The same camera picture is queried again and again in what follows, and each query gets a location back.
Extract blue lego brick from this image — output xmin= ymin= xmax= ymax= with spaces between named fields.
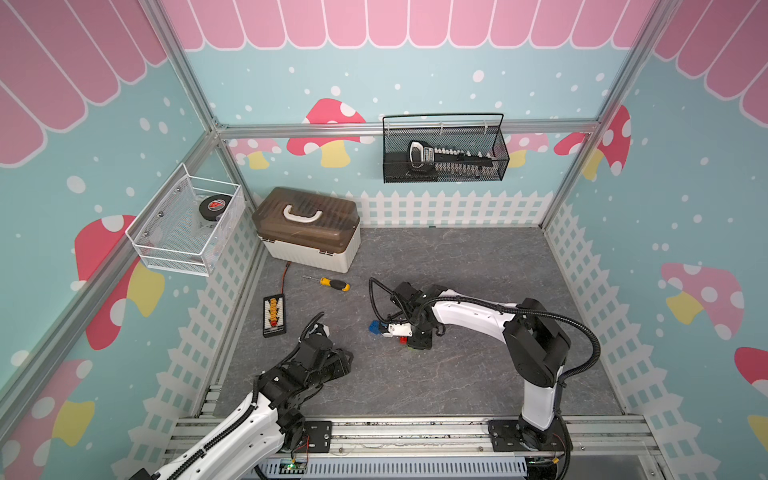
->
xmin=368 ymin=320 xmax=390 ymax=336

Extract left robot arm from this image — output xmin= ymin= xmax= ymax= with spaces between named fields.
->
xmin=132 ymin=317 xmax=353 ymax=479

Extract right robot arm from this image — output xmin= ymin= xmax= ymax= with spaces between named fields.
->
xmin=376 ymin=282 xmax=601 ymax=452

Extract black tray yellow connectors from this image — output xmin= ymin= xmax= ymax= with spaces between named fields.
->
xmin=262 ymin=294 xmax=286 ymax=338

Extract brown lid storage box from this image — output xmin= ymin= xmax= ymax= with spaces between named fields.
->
xmin=252 ymin=187 xmax=361 ymax=273

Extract screwdriver bit set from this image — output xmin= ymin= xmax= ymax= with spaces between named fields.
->
xmin=407 ymin=141 xmax=498 ymax=179

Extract black tape roll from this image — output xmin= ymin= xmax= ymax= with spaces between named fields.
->
xmin=198 ymin=194 xmax=233 ymax=222

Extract yellow handle screwdriver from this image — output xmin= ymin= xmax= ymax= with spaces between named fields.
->
xmin=305 ymin=276 xmax=351 ymax=292

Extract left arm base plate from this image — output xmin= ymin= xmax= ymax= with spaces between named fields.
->
xmin=283 ymin=421 xmax=333 ymax=453

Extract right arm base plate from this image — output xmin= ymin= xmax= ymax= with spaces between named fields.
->
xmin=487 ymin=416 xmax=573 ymax=453

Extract black wire wall basket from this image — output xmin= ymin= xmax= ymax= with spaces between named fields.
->
xmin=381 ymin=113 xmax=510 ymax=183

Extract white wire wall basket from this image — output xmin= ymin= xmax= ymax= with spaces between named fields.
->
xmin=125 ymin=164 xmax=245 ymax=277

